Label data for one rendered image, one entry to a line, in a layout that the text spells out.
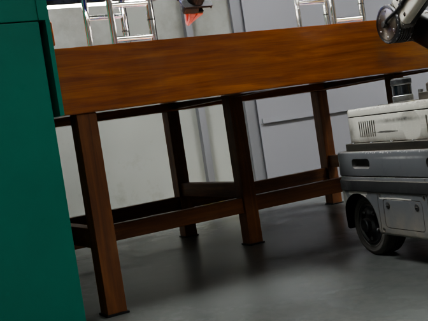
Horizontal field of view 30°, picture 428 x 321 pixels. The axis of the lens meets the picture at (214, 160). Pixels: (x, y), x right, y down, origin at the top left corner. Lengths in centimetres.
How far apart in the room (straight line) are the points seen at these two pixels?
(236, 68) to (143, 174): 230
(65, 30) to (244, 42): 229
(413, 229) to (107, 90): 96
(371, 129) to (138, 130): 238
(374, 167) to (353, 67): 42
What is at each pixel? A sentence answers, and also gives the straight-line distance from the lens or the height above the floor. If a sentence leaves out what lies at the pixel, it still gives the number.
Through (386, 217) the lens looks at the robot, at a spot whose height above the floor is 14.
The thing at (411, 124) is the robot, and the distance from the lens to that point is 237.
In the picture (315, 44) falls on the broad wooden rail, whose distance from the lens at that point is 266.
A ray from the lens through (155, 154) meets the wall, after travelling 473.
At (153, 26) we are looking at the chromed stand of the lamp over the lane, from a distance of 291.
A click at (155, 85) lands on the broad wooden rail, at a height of 63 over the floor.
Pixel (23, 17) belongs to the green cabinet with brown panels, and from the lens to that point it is 221.
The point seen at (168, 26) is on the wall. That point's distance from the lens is 483.
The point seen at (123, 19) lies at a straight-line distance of 314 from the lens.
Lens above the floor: 50
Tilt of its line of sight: 3 degrees down
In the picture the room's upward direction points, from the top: 9 degrees counter-clockwise
